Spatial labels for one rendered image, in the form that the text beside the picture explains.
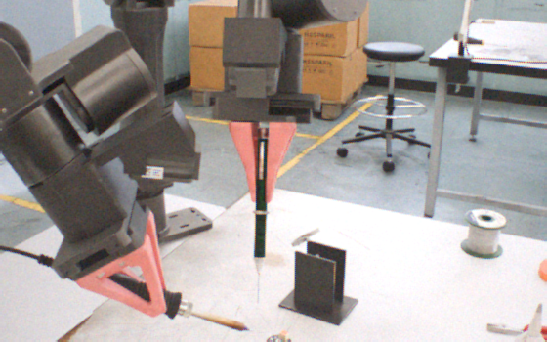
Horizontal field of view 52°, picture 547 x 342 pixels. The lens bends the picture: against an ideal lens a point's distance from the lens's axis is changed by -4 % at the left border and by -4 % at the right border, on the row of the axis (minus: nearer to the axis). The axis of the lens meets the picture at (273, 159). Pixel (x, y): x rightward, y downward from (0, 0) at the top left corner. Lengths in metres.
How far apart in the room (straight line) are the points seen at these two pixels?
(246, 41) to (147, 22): 0.33
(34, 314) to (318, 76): 3.38
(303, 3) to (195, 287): 0.43
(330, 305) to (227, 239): 0.24
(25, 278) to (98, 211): 0.41
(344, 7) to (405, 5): 4.41
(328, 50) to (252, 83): 3.50
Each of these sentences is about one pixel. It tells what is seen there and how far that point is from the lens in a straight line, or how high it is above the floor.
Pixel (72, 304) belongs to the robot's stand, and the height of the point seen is 0.75.
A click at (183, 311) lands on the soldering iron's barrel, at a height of 0.87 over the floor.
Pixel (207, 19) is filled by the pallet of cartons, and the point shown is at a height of 0.65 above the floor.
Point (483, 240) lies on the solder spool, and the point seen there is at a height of 0.77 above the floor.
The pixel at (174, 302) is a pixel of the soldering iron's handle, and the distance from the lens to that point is 0.52.
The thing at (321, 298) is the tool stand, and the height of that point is 0.77.
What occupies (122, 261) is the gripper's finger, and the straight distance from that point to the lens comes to 0.47.
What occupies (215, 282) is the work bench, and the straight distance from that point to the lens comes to 0.78.
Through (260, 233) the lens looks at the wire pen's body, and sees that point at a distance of 0.54.
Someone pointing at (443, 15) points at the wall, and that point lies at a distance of 4.82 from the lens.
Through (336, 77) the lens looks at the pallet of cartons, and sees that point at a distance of 3.95.
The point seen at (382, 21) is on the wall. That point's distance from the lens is 4.95.
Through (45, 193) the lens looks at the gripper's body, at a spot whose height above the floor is 1.00.
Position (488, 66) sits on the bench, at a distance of 2.33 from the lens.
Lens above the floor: 1.17
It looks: 21 degrees down
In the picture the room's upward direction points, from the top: straight up
